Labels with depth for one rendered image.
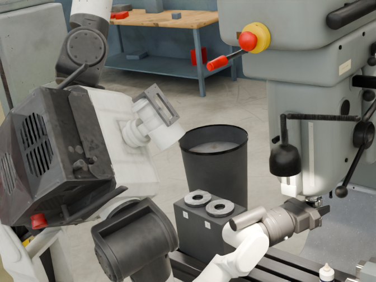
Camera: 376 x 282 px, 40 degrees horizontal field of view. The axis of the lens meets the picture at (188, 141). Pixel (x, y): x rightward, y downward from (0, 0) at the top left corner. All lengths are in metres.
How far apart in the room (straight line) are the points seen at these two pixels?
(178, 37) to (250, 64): 6.10
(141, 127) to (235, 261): 0.41
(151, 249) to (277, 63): 0.50
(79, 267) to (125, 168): 2.50
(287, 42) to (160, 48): 6.59
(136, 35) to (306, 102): 6.75
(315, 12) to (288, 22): 0.05
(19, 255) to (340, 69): 0.86
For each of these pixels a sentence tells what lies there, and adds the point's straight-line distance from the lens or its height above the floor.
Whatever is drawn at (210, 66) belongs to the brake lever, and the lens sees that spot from 1.12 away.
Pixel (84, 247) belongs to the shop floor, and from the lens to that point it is 3.71.
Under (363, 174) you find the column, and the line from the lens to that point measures 1.80.
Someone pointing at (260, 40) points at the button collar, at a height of 1.76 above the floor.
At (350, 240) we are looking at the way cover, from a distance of 1.82.
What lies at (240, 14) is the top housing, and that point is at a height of 1.80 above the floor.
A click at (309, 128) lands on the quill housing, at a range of 1.24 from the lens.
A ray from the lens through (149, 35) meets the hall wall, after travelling 7.70.
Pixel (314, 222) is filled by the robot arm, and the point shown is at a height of 1.24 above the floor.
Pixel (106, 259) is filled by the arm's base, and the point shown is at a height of 1.42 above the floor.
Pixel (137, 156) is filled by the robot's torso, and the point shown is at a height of 1.55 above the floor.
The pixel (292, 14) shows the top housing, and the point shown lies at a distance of 1.03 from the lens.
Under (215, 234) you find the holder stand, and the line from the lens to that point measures 1.61.
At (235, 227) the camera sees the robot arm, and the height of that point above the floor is 1.29.
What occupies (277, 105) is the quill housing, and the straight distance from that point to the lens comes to 1.27.
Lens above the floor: 2.00
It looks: 23 degrees down
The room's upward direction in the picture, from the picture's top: 7 degrees counter-clockwise
